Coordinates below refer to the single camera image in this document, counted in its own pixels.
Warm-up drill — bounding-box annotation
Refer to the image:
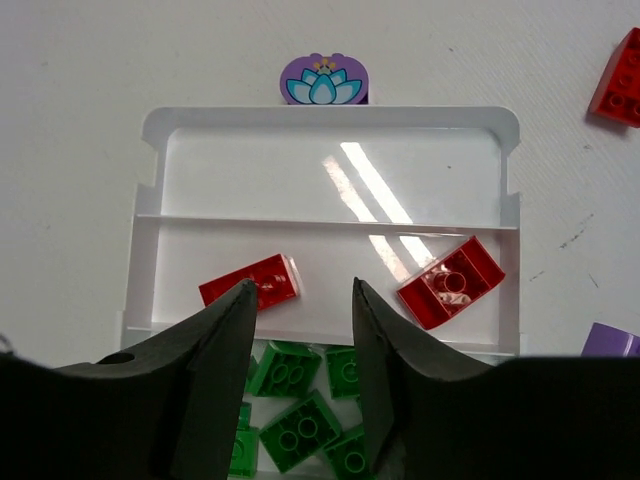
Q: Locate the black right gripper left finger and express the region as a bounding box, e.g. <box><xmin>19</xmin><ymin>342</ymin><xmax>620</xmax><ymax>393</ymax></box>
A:
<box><xmin>1</xmin><ymin>280</ymin><xmax>257</xmax><ymax>479</ymax></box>

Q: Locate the green 2x4 lego plate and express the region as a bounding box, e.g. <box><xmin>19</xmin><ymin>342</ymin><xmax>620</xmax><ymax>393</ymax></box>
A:
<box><xmin>228</xmin><ymin>402</ymin><xmax>259</xmax><ymax>479</ymax></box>

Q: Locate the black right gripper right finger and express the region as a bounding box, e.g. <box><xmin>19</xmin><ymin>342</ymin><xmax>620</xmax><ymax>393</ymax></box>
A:
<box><xmin>352</xmin><ymin>279</ymin><xmax>639</xmax><ymax>479</ymax></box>

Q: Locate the purple lego right of tray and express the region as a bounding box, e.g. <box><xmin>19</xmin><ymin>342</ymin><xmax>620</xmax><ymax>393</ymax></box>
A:
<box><xmin>581</xmin><ymin>322</ymin><xmax>639</xmax><ymax>357</ymax></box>

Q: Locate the purple paw print lego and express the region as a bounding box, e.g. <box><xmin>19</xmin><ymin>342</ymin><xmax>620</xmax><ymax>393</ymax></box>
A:
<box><xmin>279</xmin><ymin>53</ymin><xmax>369</xmax><ymax>105</ymax></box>

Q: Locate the green 2x2 lego brick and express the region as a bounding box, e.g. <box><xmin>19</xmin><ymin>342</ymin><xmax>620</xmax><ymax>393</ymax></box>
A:
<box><xmin>259</xmin><ymin>389</ymin><xmax>342</xmax><ymax>474</ymax></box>

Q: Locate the red and green lego stack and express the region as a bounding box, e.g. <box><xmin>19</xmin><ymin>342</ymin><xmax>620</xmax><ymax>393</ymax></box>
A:
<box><xmin>199</xmin><ymin>254</ymin><xmax>300</xmax><ymax>311</ymax></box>

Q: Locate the green lego from stack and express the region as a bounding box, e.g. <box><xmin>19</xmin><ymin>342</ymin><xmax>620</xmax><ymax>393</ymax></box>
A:
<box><xmin>325</xmin><ymin>345</ymin><xmax>360</xmax><ymax>399</ymax></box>

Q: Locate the red lego brick top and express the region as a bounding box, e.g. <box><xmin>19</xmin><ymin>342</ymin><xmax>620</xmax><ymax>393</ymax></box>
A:
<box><xmin>588</xmin><ymin>27</ymin><xmax>640</xmax><ymax>129</ymax></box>

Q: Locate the white three-compartment tray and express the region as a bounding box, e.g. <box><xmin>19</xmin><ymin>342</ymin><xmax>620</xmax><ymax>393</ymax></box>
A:
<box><xmin>121</xmin><ymin>106</ymin><xmax>523</xmax><ymax>364</ymax></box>

